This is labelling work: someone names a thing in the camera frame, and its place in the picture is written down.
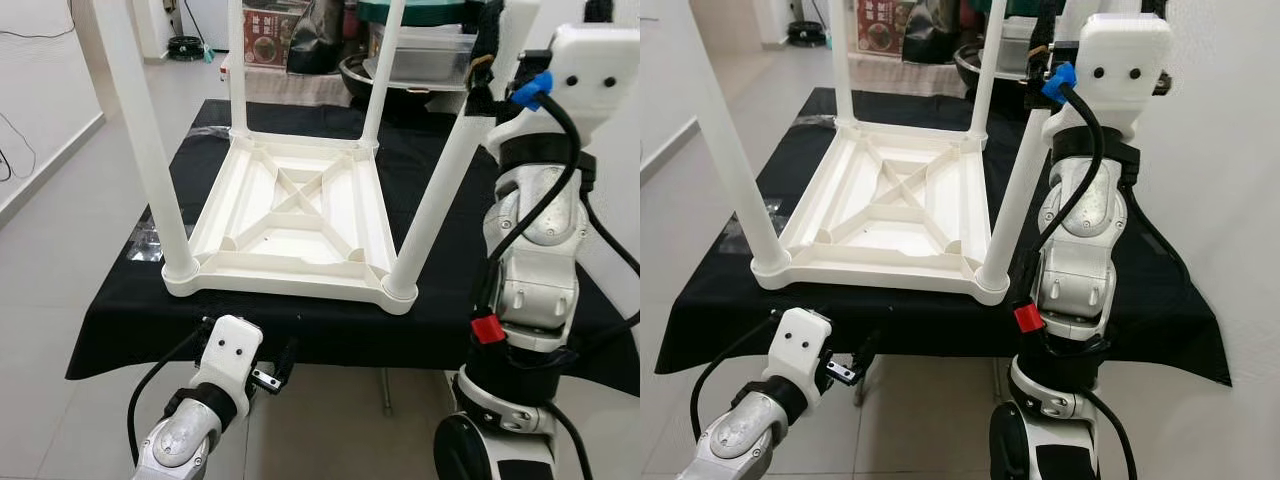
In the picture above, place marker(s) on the yellow rubber band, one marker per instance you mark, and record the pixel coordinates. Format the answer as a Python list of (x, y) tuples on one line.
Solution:
[(1038, 50), (480, 72)]

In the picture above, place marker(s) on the white plastic table leg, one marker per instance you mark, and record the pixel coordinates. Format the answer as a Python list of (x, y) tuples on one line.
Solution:
[(382, 70), (985, 70), (1020, 200), (440, 190), (843, 60), (237, 60), (145, 140), (735, 140)]

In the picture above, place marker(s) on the black tablecloth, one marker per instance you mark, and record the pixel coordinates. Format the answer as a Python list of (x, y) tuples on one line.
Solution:
[(300, 340), (900, 330)]

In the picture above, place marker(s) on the black round floor device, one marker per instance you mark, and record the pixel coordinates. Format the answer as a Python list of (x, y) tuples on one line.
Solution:
[(806, 33), (186, 47)]

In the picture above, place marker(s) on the white plastic children table top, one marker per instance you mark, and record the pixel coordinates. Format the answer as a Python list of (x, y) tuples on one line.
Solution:
[(290, 210), (880, 200)]

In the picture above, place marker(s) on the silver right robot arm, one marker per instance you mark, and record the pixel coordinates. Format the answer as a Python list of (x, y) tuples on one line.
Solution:
[(1080, 250), (535, 260)]

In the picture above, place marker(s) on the black wok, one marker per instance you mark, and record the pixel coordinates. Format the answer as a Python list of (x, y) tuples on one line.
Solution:
[(352, 75), (965, 65)]

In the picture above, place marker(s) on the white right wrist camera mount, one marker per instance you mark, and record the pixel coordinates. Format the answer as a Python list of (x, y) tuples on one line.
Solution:
[(1120, 65), (600, 75)]

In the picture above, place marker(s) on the grey metal table leg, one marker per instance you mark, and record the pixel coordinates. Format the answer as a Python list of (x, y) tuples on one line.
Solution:
[(1000, 380), (386, 390), (861, 388)]

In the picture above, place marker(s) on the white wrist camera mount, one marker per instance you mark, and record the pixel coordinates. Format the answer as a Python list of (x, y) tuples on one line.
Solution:
[(798, 345), (600, 75), (230, 350), (1120, 65)]

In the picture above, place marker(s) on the clear box with red label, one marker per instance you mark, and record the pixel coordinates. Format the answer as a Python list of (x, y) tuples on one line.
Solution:
[(270, 30), (885, 25)]

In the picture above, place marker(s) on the clear plastic storage box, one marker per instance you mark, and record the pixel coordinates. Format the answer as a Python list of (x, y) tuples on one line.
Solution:
[(435, 55), (1020, 45)]

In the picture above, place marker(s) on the beige cloth covered stand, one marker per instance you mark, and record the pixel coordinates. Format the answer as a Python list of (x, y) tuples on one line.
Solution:
[(280, 85), (895, 75)]

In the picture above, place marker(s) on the clear tape cross patch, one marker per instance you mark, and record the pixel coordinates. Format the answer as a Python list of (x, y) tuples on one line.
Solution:
[(732, 225), (148, 245)]

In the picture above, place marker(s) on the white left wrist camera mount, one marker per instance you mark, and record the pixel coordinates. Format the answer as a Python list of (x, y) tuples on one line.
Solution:
[(798, 345), (230, 350)]

